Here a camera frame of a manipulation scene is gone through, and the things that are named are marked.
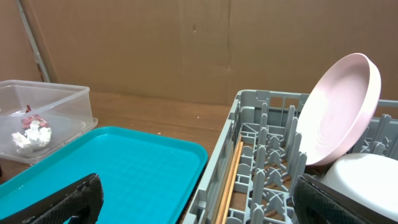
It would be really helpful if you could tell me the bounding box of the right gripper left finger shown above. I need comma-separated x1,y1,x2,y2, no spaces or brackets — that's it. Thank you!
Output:
1,173,104,224

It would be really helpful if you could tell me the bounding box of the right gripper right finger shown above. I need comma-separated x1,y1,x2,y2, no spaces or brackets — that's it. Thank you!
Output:
293,175,397,224

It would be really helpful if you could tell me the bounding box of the grey bowl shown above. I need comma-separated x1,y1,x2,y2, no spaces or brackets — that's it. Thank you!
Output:
320,153,397,221

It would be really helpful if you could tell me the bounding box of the white tissue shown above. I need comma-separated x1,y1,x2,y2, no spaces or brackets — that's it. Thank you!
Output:
12,120,52,151

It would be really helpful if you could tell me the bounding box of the wooden chopstick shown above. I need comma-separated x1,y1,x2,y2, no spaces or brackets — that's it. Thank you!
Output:
219,141,243,224
215,135,243,224

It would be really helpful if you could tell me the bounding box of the red snack wrapper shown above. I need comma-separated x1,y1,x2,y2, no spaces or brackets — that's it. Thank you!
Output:
21,114,49,130

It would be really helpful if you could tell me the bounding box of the large pink plate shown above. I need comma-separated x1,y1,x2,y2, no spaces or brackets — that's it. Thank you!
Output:
297,53,381,166

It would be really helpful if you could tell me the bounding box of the grey dishwasher rack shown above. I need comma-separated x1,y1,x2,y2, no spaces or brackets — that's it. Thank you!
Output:
183,90,397,223

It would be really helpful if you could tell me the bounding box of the teal plastic serving tray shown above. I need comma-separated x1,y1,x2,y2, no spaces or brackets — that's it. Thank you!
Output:
1,127,208,223

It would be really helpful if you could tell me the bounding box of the clear plastic bin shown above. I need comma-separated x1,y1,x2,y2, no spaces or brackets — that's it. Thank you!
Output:
1,80,98,164

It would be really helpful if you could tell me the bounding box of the grey metal wall strip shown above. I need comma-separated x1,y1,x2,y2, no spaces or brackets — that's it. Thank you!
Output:
16,0,51,83

